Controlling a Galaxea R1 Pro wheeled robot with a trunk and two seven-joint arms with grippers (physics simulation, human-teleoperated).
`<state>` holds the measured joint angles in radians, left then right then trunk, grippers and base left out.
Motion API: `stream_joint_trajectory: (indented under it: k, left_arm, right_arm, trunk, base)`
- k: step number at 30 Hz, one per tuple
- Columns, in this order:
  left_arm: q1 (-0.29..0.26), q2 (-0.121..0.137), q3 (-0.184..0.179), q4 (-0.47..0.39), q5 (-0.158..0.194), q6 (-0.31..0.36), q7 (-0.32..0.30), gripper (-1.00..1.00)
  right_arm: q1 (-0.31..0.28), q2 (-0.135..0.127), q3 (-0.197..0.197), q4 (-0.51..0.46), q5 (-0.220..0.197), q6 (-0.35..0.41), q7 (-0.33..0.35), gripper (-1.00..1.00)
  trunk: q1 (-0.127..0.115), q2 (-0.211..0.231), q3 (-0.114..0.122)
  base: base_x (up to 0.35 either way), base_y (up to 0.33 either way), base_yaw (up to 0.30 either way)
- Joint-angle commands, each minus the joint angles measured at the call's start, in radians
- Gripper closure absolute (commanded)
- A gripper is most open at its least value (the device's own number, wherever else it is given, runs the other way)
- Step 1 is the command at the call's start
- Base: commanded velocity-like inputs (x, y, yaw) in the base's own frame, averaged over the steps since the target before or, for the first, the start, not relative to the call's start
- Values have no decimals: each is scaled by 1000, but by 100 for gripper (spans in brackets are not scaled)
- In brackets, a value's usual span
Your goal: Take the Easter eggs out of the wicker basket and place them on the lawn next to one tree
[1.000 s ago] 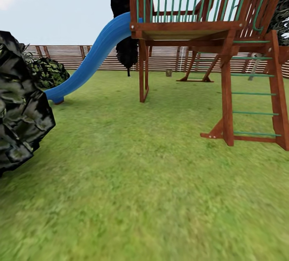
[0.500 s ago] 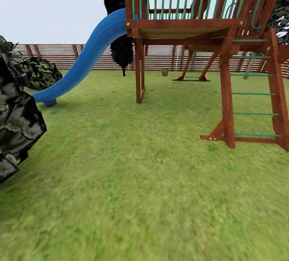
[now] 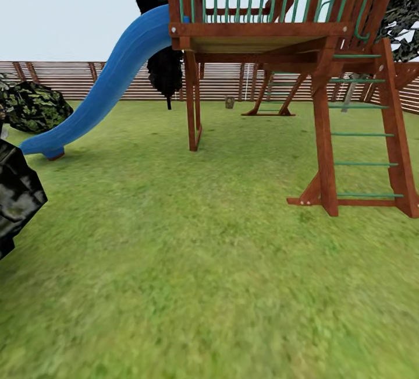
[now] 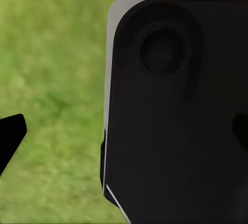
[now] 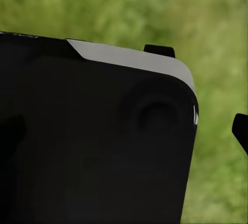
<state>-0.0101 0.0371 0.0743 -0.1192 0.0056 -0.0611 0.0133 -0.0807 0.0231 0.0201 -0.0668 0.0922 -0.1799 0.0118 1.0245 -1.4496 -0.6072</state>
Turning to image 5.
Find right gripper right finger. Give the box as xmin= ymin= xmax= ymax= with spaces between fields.
xmin=232 ymin=113 xmax=248 ymax=154

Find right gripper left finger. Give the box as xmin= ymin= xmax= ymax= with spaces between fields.
xmin=0 ymin=114 xmax=27 ymax=175

